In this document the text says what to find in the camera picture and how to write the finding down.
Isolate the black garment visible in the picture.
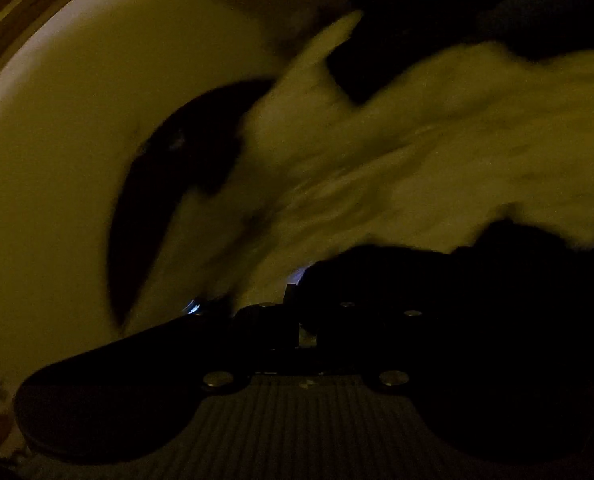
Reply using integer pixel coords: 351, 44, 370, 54
297, 219, 594, 381

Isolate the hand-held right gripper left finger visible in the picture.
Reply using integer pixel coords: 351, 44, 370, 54
108, 298, 300, 382

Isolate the wooden bed frame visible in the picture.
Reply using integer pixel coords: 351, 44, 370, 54
0, 0, 124, 87

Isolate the floral bed sheet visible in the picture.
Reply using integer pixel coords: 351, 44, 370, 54
0, 10, 594, 466

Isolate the dark cloth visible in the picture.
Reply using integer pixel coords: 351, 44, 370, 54
324, 0, 594, 107

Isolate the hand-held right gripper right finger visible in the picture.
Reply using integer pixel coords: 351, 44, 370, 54
301, 300, 428, 381

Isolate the dark curved cloth strip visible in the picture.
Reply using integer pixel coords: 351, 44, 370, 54
107, 78, 280, 332

